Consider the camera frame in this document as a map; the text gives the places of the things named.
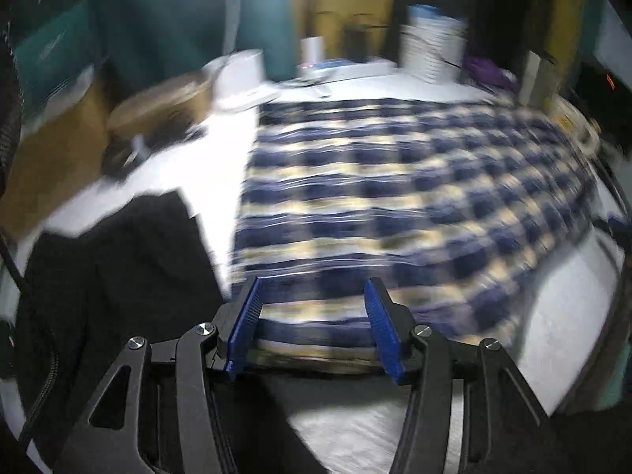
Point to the white slotted basket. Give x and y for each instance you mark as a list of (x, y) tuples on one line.
[(429, 49)]

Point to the white mug with bear print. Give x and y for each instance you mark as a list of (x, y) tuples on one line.
[(572, 118)]

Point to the white desk lamp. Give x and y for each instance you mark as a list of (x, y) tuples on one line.
[(242, 74)]

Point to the teal curtain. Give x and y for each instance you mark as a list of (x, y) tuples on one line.
[(173, 10)]

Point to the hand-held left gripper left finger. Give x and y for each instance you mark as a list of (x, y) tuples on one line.
[(244, 326)]

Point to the steel thermos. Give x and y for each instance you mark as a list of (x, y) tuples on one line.
[(535, 79)]

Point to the black cloth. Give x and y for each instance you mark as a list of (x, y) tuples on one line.
[(123, 266)]

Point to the tablet with teal screen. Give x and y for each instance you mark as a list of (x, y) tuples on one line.
[(49, 54)]

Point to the black charger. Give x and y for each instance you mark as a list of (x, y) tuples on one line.
[(355, 42)]

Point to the brown lidded container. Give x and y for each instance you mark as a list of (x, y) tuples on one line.
[(158, 108)]

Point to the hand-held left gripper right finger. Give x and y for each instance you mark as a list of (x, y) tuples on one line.
[(387, 331)]

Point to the plaid pants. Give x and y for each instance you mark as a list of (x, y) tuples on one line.
[(395, 197)]

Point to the white charger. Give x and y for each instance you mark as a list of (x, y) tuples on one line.
[(312, 49)]

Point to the cardboard box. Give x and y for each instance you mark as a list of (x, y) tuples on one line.
[(49, 158)]

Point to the purple cloth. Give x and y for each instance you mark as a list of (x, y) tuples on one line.
[(481, 66)]

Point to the black monitor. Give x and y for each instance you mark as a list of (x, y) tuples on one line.
[(597, 84)]

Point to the blue plastic packets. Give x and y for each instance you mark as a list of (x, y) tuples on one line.
[(427, 12)]

